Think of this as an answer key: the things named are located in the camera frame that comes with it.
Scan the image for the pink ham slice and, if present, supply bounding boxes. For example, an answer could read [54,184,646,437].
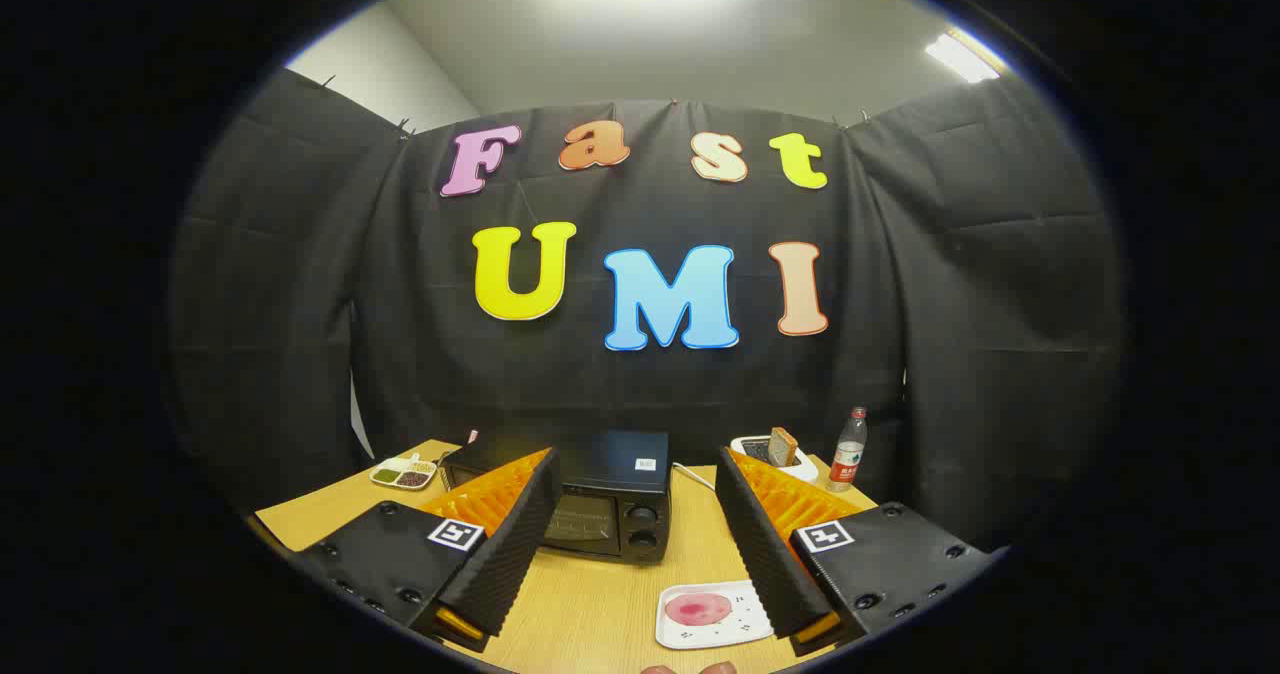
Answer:
[665,593,733,629]

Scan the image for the white bread toaster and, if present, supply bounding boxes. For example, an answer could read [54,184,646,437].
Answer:
[730,436,819,483]

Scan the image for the white divided dish of beans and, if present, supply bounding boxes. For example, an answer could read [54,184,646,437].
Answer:
[369,452,438,491]

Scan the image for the clear bottle with red label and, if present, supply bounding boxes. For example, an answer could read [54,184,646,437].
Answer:
[828,406,869,495]

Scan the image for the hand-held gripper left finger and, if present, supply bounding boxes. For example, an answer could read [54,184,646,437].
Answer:
[300,446,563,653]

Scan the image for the black toaster oven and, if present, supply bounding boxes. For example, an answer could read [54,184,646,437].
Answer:
[440,429,673,565]

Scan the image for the narrow ceiling light strip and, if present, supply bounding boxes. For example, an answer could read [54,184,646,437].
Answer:
[925,29,1001,83]

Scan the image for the white square plate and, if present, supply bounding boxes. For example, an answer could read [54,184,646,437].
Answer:
[655,580,776,650]

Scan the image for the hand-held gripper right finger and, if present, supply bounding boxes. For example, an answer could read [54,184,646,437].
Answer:
[714,446,1001,657]

